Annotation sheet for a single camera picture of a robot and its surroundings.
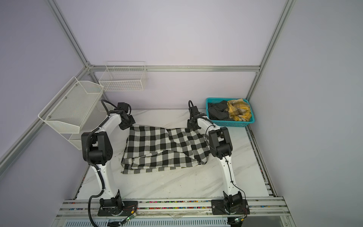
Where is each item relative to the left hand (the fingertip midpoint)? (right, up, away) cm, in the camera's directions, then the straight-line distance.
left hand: (130, 124), depth 99 cm
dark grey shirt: (+65, +11, +8) cm, 66 cm away
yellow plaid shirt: (+80, +11, +5) cm, 81 cm away
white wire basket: (-2, +33, -4) cm, 34 cm away
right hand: (+44, 0, +9) cm, 45 cm away
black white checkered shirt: (+16, -17, -4) cm, 24 cm away
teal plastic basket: (+72, +1, +5) cm, 72 cm away
